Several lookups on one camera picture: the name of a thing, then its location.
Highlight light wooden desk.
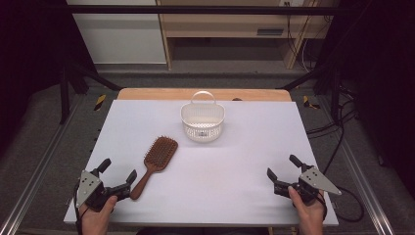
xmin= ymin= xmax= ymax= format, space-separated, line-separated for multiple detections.
xmin=156 ymin=0 xmax=341 ymax=71

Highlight black floor cables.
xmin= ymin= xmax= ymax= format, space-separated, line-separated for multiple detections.
xmin=305 ymin=83 xmax=360 ymax=175

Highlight person's left hand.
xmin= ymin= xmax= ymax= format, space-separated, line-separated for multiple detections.
xmin=78 ymin=195 xmax=118 ymax=235

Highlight white plastic basket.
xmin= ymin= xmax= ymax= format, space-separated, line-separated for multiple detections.
xmin=180 ymin=90 xmax=226 ymax=143

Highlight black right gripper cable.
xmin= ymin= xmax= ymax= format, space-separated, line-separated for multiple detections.
xmin=321 ymin=185 xmax=365 ymax=223

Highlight person's right hand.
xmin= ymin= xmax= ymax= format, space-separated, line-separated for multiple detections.
xmin=287 ymin=185 xmax=327 ymax=235

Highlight black horizontal frame bar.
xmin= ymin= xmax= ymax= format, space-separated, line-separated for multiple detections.
xmin=65 ymin=4 xmax=346 ymax=16

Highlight black curtain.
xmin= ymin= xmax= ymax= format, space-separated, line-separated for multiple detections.
xmin=312 ymin=0 xmax=415 ymax=192
xmin=0 ymin=0 xmax=99 ymax=158

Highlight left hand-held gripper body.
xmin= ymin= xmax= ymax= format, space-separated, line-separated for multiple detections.
xmin=75 ymin=167 xmax=133 ymax=212

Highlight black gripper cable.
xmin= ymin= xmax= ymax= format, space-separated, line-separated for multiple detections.
xmin=321 ymin=185 xmax=365 ymax=223
xmin=73 ymin=182 xmax=91 ymax=235

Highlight white cabinet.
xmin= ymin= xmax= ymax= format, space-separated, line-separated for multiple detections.
xmin=66 ymin=0 xmax=167 ymax=65

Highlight cables by wooden desk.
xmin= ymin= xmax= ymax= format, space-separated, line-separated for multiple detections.
xmin=283 ymin=1 xmax=332 ymax=73

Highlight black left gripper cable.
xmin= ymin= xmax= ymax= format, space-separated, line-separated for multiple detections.
xmin=73 ymin=182 xmax=91 ymax=235

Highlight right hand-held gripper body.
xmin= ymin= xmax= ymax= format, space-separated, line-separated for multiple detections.
xmin=273 ymin=164 xmax=343 ymax=207

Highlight brown wooden hairbrush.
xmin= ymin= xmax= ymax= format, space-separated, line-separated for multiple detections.
xmin=129 ymin=135 xmax=179 ymax=201

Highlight black metal stand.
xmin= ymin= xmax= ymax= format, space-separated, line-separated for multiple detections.
xmin=58 ymin=58 xmax=123 ymax=125
xmin=277 ymin=62 xmax=345 ymax=125

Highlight aluminium floor rail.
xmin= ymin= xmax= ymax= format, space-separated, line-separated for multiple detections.
xmin=0 ymin=94 xmax=86 ymax=235
xmin=317 ymin=94 xmax=396 ymax=235

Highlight yellow black floor tape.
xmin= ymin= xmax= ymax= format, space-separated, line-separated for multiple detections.
xmin=302 ymin=95 xmax=321 ymax=111
xmin=93 ymin=94 xmax=108 ymax=112

